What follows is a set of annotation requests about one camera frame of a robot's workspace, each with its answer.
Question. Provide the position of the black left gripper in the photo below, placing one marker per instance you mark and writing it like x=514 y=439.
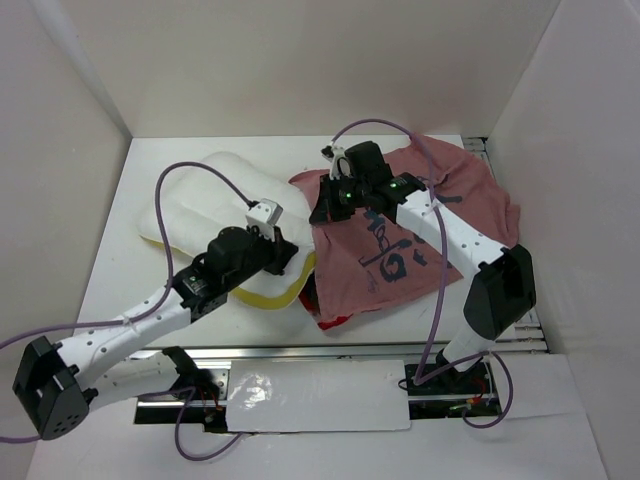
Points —
x=280 y=250

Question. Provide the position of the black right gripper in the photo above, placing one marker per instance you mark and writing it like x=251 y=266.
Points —
x=326 y=208

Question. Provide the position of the white pillow with yellow edge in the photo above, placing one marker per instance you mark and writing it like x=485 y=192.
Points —
x=194 y=200

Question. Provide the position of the red and pink patterned pillowcase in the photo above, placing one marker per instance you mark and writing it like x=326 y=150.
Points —
x=369 y=263

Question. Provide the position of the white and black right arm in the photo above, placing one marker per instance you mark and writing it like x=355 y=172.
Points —
x=502 y=288

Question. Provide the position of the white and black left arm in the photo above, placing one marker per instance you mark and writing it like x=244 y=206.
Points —
x=59 y=384

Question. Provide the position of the white glossy cover plate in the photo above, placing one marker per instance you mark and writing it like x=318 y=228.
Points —
x=317 y=397

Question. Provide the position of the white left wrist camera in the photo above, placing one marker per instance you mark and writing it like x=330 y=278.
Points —
x=263 y=216

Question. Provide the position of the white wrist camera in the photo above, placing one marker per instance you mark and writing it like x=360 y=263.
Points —
x=340 y=166
x=263 y=216

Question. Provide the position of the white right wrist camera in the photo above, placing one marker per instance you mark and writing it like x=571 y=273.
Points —
x=340 y=166

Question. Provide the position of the aluminium table edge rail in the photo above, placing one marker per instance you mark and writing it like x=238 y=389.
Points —
x=343 y=351

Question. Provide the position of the aluminium side rail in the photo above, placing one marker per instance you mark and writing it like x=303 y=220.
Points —
x=528 y=327

